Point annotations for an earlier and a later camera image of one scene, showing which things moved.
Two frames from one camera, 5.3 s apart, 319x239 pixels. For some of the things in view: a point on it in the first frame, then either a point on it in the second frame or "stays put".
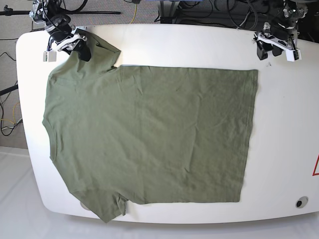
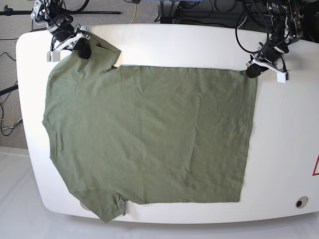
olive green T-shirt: (147, 134) stays put
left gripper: (79, 35) stays put
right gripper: (288, 44) to (255, 69)
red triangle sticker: (313, 174) stays put
